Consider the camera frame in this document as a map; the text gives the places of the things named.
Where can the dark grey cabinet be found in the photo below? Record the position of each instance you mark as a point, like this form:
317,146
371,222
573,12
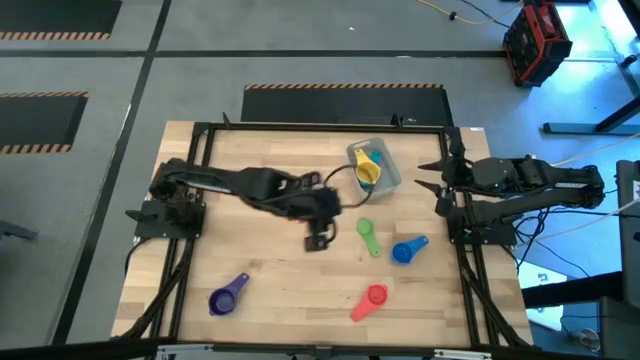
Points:
629,225

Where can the black desk leg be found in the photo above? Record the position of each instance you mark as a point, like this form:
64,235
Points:
590,128

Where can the clear plastic container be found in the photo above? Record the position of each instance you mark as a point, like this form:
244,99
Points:
392,172

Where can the blue measuring cup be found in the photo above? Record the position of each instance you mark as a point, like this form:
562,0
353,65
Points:
402,252

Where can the red measuring cup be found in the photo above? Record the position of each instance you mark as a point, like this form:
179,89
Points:
375,295

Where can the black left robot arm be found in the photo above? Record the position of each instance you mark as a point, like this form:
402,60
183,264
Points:
225,182

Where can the green measuring cup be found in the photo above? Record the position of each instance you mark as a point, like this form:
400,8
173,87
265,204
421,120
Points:
367,232

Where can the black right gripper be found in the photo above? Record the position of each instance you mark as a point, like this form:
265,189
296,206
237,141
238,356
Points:
457,175

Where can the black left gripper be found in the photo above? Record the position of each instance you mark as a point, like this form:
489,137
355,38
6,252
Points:
317,205

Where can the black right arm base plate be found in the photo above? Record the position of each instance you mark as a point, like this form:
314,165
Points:
500,235

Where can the black aluminium table frame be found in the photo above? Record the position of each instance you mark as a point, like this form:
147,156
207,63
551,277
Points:
330,127

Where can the black camera rig bar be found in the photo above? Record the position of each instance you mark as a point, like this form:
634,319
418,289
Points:
75,350

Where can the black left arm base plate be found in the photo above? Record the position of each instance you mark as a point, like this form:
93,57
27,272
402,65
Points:
150,222

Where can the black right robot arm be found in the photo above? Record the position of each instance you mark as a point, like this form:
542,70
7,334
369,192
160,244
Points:
540,185

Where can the yellow measuring cup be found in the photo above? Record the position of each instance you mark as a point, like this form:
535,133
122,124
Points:
367,170

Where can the red black tool case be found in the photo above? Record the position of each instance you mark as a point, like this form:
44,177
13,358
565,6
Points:
537,42

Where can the purple measuring cup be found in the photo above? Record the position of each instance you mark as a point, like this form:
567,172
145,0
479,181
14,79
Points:
222,301

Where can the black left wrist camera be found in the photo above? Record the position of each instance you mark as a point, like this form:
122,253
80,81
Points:
319,242

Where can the black striped floor mat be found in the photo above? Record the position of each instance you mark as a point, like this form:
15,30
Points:
345,105
40,122
55,17

